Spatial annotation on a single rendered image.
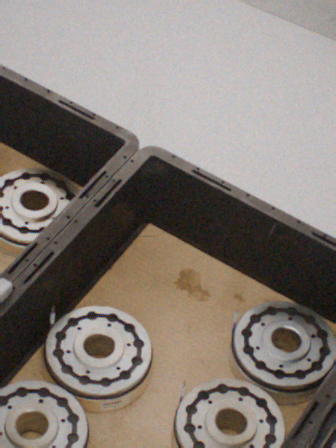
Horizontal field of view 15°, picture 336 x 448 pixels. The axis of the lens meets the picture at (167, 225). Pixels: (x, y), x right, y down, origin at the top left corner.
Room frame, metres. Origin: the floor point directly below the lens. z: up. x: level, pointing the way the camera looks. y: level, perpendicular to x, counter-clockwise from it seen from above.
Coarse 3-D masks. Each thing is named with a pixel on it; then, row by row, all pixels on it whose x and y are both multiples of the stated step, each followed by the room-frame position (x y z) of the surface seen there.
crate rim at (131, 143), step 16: (0, 64) 0.98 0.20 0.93; (16, 80) 0.95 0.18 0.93; (32, 80) 0.96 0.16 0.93; (48, 96) 0.94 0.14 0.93; (64, 112) 0.92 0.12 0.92; (80, 112) 0.92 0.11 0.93; (96, 128) 0.91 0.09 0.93; (112, 128) 0.90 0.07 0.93; (128, 144) 0.88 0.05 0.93; (112, 160) 0.86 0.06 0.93; (128, 160) 0.87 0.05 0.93; (96, 176) 0.84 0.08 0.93; (112, 176) 0.84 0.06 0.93; (80, 192) 0.81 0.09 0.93; (96, 192) 0.81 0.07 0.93; (64, 208) 0.79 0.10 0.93; (80, 208) 0.79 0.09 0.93; (48, 224) 0.77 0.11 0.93; (64, 224) 0.77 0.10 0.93; (48, 240) 0.75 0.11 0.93; (32, 256) 0.72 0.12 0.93; (16, 272) 0.70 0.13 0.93
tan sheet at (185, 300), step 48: (144, 240) 0.85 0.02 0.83; (96, 288) 0.77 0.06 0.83; (144, 288) 0.78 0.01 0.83; (192, 288) 0.79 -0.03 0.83; (240, 288) 0.80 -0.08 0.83; (192, 336) 0.73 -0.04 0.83; (192, 384) 0.68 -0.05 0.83; (96, 432) 0.61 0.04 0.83; (144, 432) 0.61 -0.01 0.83; (288, 432) 0.64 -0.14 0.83
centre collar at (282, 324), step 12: (276, 324) 0.73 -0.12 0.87; (288, 324) 0.74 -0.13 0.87; (300, 324) 0.74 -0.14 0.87; (264, 336) 0.72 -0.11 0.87; (300, 336) 0.72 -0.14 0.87; (264, 348) 0.70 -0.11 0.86; (276, 348) 0.70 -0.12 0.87; (300, 348) 0.71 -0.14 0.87; (276, 360) 0.69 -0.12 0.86; (288, 360) 0.69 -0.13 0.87; (300, 360) 0.70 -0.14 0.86
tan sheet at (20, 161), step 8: (0, 144) 0.95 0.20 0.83; (0, 152) 0.94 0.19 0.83; (8, 152) 0.94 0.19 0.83; (16, 152) 0.95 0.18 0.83; (0, 160) 0.93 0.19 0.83; (8, 160) 0.93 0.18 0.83; (16, 160) 0.93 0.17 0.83; (24, 160) 0.94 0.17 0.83; (32, 160) 0.94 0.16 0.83; (0, 168) 0.92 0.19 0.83; (8, 168) 0.92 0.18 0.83; (16, 168) 0.92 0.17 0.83; (24, 168) 0.92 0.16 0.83; (0, 176) 0.91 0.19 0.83; (0, 256) 0.80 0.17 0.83; (8, 256) 0.80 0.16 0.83; (0, 264) 0.79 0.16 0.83; (8, 264) 0.79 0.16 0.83; (0, 272) 0.78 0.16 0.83
